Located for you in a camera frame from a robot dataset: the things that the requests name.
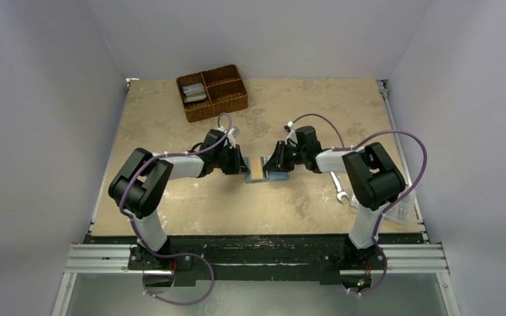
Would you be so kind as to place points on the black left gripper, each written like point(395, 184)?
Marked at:
point(238, 164)

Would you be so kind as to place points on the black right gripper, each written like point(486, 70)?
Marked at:
point(280, 157)

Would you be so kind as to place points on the teal card holder wallet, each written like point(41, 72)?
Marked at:
point(270, 176)

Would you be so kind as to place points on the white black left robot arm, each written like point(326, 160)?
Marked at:
point(138, 187)

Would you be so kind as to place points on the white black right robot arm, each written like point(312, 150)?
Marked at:
point(376, 181)

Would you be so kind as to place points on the silver wrench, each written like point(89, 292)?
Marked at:
point(342, 196)

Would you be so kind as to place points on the brown woven divided basket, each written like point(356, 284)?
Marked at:
point(225, 90)

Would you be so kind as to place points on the clear plastic box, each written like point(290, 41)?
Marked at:
point(402, 212)

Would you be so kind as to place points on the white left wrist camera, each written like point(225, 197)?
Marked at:
point(232, 134)

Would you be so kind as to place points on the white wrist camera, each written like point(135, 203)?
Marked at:
point(232, 134)
point(290, 131)

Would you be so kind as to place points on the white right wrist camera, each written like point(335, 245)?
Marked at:
point(290, 131)

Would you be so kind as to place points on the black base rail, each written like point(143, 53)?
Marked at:
point(322, 258)

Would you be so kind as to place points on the aluminium frame rail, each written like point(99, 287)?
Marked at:
point(89, 259)

